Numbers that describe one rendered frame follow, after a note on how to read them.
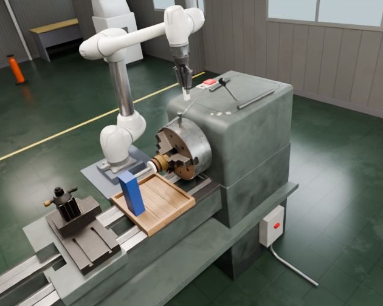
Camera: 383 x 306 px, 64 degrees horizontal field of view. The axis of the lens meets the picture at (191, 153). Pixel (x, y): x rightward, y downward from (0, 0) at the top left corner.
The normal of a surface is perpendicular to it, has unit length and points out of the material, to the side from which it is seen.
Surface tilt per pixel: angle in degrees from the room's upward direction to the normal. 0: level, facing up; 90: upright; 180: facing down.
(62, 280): 0
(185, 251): 0
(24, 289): 90
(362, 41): 90
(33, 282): 90
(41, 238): 0
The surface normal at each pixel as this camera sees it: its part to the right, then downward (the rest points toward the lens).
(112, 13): 0.52, 0.10
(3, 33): 0.64, 0.36
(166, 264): -0.12, -0.82
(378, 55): -0.76, 0.44
